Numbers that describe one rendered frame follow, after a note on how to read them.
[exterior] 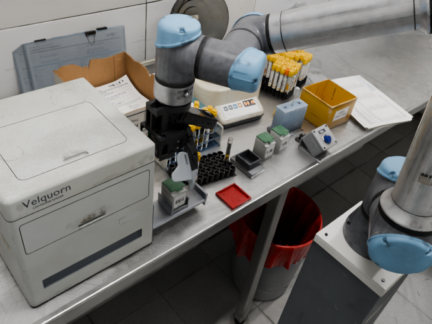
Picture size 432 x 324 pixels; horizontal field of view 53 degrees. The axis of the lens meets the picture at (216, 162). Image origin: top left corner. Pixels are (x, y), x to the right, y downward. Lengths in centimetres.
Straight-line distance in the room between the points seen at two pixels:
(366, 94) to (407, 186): 95
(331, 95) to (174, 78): 89
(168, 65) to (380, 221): 48
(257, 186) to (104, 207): 50
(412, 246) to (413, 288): 150
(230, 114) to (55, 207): 74
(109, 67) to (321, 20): 79
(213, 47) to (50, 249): 45
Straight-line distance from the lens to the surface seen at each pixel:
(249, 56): 73
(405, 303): 228
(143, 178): 84
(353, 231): 108
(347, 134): 149
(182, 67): 76
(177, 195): 99
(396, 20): 80
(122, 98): 135
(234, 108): 138
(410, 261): 89
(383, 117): 162
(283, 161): 129
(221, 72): 74
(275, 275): 182
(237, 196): 115
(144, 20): 151
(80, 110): 89
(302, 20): 82
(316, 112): 146
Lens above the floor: 168
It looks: 41 degrees down
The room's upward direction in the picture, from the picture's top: 9 degrees clockwise
